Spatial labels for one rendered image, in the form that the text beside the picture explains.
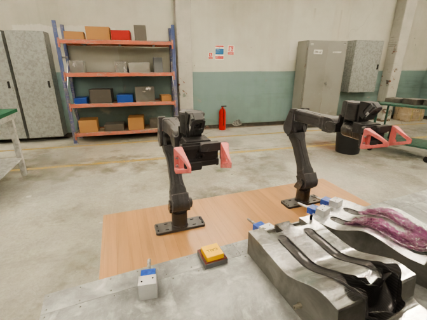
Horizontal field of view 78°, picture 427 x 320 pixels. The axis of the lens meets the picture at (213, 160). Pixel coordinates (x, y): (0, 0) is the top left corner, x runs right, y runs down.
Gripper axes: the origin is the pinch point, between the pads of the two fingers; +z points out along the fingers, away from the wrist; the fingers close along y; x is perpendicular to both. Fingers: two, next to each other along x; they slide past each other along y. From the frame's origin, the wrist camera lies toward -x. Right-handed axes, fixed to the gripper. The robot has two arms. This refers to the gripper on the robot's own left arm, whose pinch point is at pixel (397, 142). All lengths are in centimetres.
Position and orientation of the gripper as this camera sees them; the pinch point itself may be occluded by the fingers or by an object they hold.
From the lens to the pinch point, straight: 97.2
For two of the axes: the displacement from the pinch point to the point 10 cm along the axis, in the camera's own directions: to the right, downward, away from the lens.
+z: 3.4, 3.3, -8.8
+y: 9.4, -1.1, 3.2
